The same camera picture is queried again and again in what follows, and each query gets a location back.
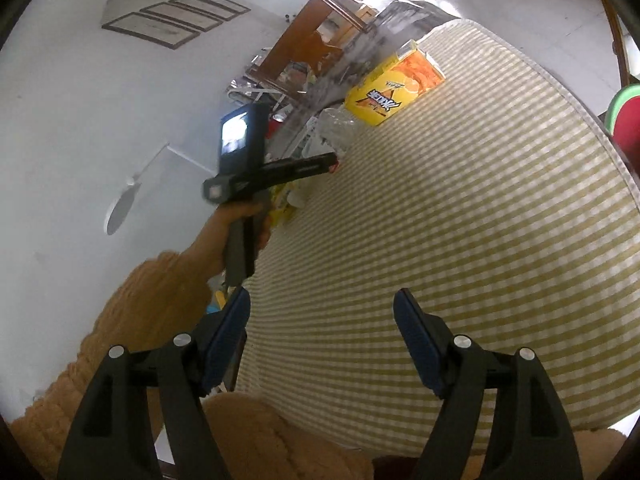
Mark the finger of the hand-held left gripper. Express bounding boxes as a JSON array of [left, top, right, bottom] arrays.
[[262, 152, 340, 183]]

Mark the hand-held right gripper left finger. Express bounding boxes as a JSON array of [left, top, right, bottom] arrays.
[[57, 286, 251, 480]]

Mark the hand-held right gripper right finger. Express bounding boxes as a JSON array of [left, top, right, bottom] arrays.
[[393, 287, 583, 480]]

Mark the yellow snack wrapper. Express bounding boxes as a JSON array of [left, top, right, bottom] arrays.
[[270, 182, 306, 228]]

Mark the clear crushed plastic bottle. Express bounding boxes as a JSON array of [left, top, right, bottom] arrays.
[[316, 106, 358, 156]]

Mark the red bin with green rim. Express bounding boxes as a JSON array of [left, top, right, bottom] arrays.
[[606, 84, 640, 161]]

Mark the person's left forearm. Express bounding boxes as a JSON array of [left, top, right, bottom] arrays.
[[9, 230, 221, 461]]

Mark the person's left hand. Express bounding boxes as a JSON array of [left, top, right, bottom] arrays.
[[197, 204, 272, 273]]

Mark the yellow orange drink carton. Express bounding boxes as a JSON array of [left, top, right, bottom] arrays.
[[344, 42, 447, 128]]

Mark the white desk lamp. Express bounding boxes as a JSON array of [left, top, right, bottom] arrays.
[[104, 142, 171, 237]]

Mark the carved wooden chair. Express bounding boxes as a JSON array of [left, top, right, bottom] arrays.
[[597, 0, 631, 91]]

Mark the framed wall picture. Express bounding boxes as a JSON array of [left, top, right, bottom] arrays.
[[101, 11, 198, 51], [167, 0, 238, 23], [192, 0, 251, 16], [140, 1, 223, 33]]

